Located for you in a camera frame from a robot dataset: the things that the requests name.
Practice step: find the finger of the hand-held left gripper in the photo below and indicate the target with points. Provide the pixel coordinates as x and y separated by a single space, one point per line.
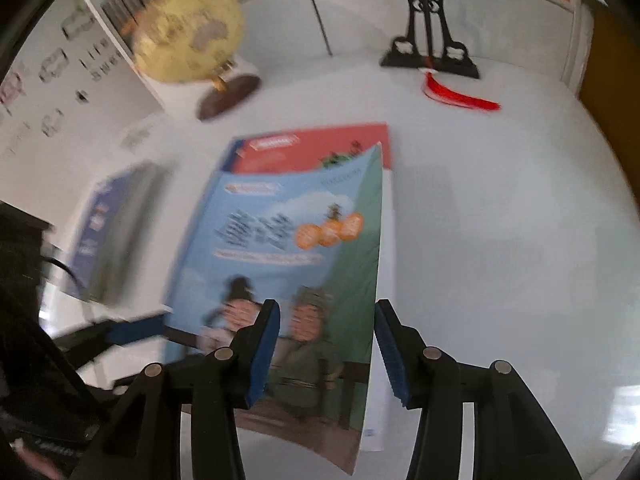
135 327

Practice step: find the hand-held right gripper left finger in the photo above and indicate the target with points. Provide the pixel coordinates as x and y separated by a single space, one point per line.
262 355

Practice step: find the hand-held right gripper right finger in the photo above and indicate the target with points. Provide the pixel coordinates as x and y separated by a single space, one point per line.
392 355

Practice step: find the green leafy book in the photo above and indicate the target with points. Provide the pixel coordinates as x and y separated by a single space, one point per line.
132 225

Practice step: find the light blue orange circles book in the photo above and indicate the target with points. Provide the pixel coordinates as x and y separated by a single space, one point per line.
280 240

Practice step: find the coral red poet book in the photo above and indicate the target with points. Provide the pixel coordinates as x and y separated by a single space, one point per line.
310 145

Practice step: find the person's left hand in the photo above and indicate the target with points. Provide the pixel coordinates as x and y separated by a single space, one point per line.
42 465

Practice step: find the white book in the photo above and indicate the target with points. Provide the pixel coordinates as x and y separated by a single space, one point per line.
386 260

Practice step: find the red tassel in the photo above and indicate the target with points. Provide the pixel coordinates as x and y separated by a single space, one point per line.
450 95

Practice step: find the yellow globe with brown base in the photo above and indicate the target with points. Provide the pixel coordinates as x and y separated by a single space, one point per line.
185 35

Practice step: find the white bookshelf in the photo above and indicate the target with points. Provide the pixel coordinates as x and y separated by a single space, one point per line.
360 10

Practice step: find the brown wooden panel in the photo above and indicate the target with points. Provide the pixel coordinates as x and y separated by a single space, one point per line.
610 70

